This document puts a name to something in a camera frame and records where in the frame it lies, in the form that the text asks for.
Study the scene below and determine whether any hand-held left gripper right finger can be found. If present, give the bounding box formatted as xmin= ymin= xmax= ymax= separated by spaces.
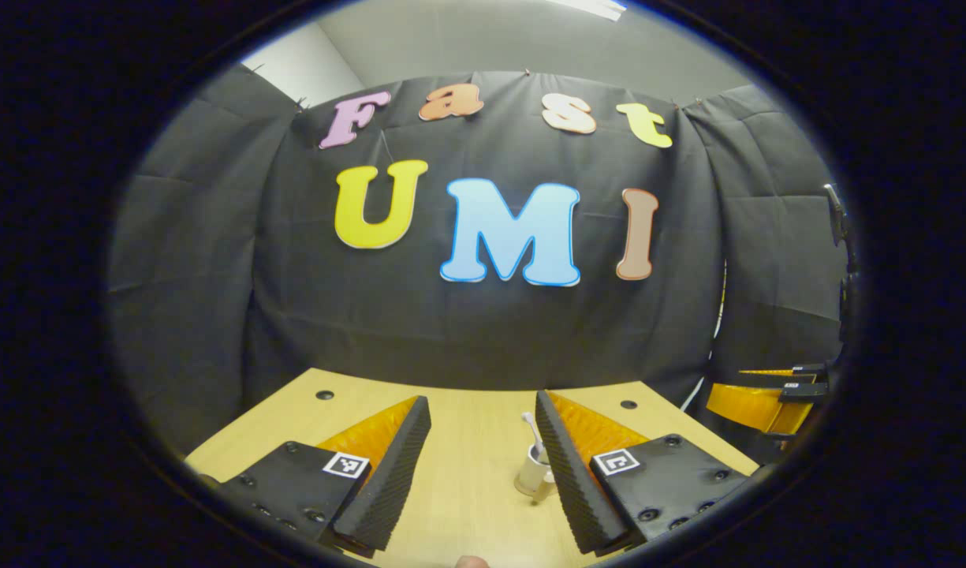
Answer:
xmin=535 ymin=389 xmax=751 ymax=558

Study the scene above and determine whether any pink toothbrush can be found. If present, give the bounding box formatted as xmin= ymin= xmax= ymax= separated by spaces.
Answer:
xmin=522 ymin=412 xmax=546 ymax=462

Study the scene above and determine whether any white cup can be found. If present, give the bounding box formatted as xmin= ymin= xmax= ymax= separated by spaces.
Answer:
xmin=514 ymin=443 xmax=559 ymax=506

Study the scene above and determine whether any ceiling light panel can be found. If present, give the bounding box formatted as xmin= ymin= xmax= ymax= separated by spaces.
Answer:
xmin=546 ymin=0 xmax=630 ymax=22

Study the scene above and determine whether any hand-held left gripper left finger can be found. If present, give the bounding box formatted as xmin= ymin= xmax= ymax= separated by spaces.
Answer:
xmin=213 ymin=394 xmax=434 ymax=553

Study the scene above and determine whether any black backdrop cloth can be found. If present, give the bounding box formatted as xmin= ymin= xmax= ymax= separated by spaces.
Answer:
xmin=104 ymin=63 xmax=858 ymax=458

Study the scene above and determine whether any wooden desktop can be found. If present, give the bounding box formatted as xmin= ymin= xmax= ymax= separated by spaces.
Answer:
xmin=185 ymin=367 xmax=759 ymax=568

